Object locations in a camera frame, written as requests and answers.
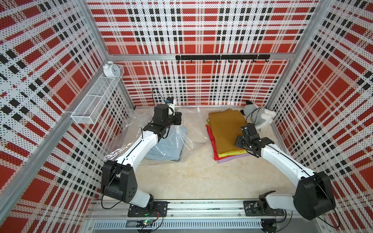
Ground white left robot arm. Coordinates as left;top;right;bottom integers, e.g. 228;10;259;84
101;103;182;216

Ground grey white plush toy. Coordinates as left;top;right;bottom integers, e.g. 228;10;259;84
240;100;277;131

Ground white alarm clock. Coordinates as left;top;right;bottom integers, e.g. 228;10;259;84
103;61;120;78

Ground clear plastic vacuum bag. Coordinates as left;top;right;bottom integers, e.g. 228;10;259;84
104;107;209;165

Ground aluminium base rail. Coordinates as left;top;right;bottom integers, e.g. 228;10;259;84
81;199;332;233

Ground brown trousers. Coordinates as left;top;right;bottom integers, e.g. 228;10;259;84
207;109;245;154

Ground purple trousers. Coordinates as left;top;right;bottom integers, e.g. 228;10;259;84
217;153;250;164

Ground lime green trousers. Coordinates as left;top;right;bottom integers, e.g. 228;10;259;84
217;150;247;158

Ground light blue garment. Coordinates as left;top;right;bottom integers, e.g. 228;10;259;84
145;126;187;162

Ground white wire wall shelf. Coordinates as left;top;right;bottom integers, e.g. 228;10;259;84
71;65;124;125

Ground red trousers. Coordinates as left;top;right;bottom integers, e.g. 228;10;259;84
206;124;227;163

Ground black wall hook rail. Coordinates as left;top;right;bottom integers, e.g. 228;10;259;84
175;54;271;61

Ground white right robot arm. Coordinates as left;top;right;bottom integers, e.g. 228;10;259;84
236;124;336;220

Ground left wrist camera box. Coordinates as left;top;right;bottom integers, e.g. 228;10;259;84
166;97;175;116

